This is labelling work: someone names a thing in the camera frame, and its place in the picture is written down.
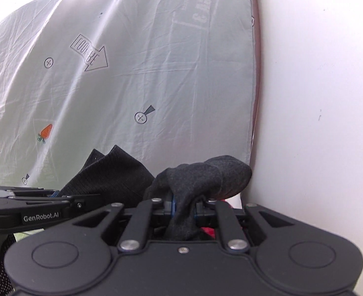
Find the pair of black socks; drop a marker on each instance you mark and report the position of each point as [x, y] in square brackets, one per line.
[200, 178]

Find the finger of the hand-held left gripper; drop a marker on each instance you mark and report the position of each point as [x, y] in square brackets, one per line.
[30, 191]
[87, 203]

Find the red cloth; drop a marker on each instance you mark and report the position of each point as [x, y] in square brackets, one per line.
[208, 232]

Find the grey printed quilt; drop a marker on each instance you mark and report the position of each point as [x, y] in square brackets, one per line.
[138, 67]

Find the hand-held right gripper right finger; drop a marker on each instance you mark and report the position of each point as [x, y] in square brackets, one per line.
[206, 213]

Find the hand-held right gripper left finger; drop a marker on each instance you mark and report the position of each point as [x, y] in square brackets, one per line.
[172, 206]

